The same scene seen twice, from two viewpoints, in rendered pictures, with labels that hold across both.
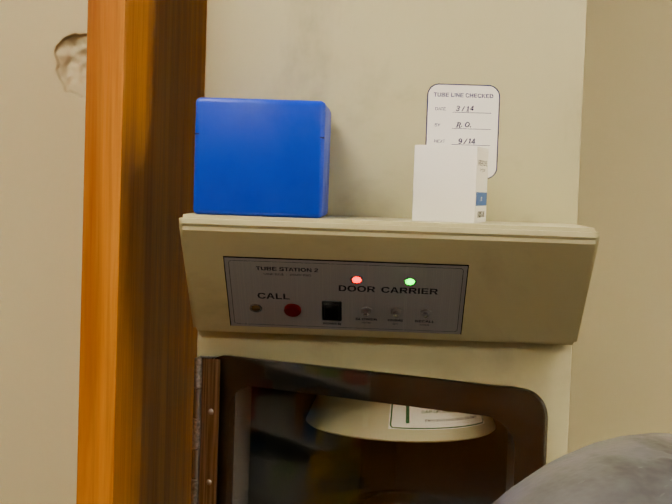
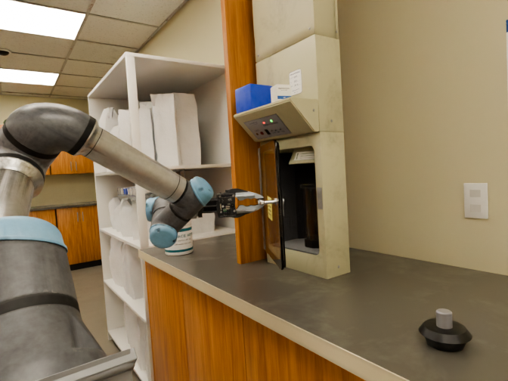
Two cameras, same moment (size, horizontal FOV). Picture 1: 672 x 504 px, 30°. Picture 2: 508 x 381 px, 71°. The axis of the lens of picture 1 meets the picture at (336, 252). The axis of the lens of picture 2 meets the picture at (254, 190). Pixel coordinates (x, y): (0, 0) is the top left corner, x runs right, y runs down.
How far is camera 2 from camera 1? 1.02 m
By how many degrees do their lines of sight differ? 53
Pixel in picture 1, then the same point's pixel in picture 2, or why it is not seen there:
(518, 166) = (305, 88)
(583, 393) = (422, 161)
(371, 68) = (280, 73)
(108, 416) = (233, 159)
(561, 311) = (302, 122)
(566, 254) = (288, 105)
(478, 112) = (297, 76)
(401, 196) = not seen: hidden behind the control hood
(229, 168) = (240, 103)
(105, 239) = (230, 123)
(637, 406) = (440, 163)
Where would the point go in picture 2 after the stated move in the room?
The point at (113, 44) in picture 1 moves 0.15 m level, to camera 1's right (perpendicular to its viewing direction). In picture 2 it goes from (228, 83) to (252, 73)
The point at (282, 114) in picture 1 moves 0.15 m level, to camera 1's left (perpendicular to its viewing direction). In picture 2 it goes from (245, 88) to (221, 97)
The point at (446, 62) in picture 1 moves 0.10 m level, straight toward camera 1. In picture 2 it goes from (291, 66) to (267, 63)
